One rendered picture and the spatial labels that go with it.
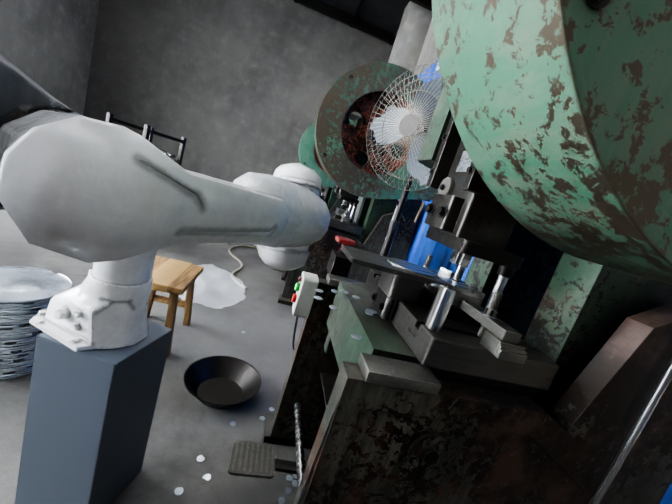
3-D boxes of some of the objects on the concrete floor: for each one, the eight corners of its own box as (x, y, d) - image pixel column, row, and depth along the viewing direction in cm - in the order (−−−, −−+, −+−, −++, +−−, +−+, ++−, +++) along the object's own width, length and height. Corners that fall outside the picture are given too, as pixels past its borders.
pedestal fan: (322, 393, 144) (446, 29, 114) (300, 336, 190) (385, 66, 161) (510, 403, 190) (634, 144, 160) (456, 355, 236) (544, 148, 206)
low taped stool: (143, 313, 163) (155, 254, 156) (191, 323, 168) (204, 266, 162) (107, 349, 130) (120, 275, 123) (167, 359, 135) (183, 289, 129)
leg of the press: (262, 444, 108) (339, 194, 91) (264, 419, 119) (333, 192, 102) (482, 471, 128) (579, 270, 111) (467, 447, 139) (552, 261, 122)
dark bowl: (167, 414, 108) (171, 397, 106) (192, 364, 136) (195, 350, 135) (253, 426, 114) (258, 410, 113) (260, 375, 143) (263, 362, 141)
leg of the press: (240, 688, 56) (407, 218, 40) (248, 604, 68) (381, 209, 51) (614, 670, 76) (830, 351, 60) (573, 607, 87) (745, 323, 71)
